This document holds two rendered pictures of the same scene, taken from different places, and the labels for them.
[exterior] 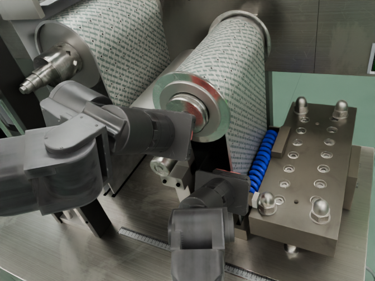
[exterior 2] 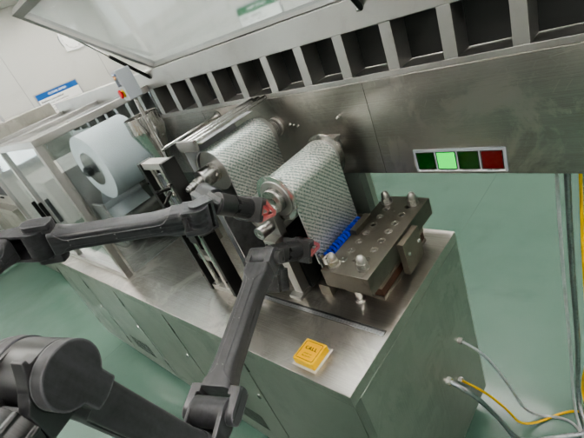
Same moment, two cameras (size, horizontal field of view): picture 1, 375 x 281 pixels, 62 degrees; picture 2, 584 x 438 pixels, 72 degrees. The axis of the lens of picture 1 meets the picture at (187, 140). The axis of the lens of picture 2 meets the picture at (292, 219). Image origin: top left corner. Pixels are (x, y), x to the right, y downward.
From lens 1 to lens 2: 0.68 m
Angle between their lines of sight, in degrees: 17
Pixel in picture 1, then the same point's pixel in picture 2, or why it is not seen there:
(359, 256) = (404, 303)
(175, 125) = (255, 203)
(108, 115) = (215, 196)
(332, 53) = (392, 157)
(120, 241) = not seen: hidden behind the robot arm
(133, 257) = not seen: hidden behind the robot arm
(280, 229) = (339, 277)
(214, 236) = (266, 256)
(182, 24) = (297, 142)
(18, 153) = (178, 209)
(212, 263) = (262, 267)
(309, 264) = (368, 308)
